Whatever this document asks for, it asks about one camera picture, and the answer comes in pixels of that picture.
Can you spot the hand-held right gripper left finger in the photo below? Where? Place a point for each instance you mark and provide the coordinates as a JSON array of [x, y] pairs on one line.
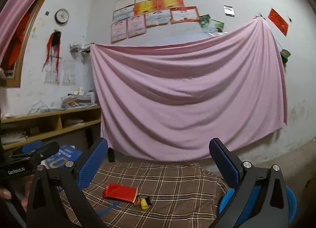
[[92, 166]]

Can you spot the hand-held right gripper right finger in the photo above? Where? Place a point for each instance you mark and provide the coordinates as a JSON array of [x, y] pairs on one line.
[[226, 166]]

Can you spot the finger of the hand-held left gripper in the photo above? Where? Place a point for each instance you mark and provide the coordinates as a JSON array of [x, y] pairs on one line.
[[32, 146], [49, 149]]

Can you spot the blue plastic basin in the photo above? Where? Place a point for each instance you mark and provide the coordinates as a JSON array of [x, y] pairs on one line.
[[226, 202]]

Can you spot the red snack packet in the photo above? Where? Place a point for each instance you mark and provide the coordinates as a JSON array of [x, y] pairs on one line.
[[119, 192]]

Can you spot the blue plastic strip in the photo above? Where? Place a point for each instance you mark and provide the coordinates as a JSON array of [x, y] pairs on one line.
[[108, 209]]

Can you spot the person's left hand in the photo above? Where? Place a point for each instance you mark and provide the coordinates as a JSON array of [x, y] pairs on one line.
[[5, 194]]

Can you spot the blue cardboard box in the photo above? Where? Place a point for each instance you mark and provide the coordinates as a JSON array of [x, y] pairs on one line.
[[66, 152]]

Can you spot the wooden shelf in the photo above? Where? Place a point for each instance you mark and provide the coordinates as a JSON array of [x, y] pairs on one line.
[[49, 114]]

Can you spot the small pile of papers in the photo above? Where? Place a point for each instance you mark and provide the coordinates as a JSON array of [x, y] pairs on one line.
[[72, 122]]

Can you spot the stack of books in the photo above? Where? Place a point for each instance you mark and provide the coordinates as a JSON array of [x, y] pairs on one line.
[[79, 99]]

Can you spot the brown plaid blanket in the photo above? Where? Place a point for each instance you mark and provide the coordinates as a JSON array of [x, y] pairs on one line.
[[172, 193]]

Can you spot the pink hanging sheet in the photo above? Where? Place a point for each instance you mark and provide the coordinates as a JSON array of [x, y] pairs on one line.
[[185, 94]]

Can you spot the red hanging scarves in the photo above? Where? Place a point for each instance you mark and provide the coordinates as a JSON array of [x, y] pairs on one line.
[[53, 45]]

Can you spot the orange cloth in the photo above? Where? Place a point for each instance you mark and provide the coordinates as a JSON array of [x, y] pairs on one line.
[[14, 43]]

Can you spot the green cap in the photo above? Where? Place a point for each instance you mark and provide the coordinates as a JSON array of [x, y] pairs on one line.
[[285, 55]]

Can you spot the pink curtain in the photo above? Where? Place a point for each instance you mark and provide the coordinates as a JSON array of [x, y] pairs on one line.
[[19, 8]]

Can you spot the green photo print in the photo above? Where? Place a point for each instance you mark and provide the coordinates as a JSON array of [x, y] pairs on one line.
[[217, 26], [204, 23]]

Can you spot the red paper decoration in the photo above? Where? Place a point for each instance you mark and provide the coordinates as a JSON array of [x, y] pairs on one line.
[[278, 22]]

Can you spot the black and white sticker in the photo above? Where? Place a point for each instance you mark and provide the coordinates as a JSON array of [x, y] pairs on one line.
[[229, 11]]

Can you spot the wooden window frame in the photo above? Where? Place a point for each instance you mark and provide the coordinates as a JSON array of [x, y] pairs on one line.
[[24, 53]]

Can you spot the round wall clock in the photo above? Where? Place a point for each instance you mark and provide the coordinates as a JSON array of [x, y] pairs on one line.
[[62, 16]]

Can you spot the group of wall certificates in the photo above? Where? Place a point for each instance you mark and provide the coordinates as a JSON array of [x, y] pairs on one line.
[[133, 27]]

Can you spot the small black wall hook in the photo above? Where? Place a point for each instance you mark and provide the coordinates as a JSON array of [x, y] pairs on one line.
[[290, 19]]

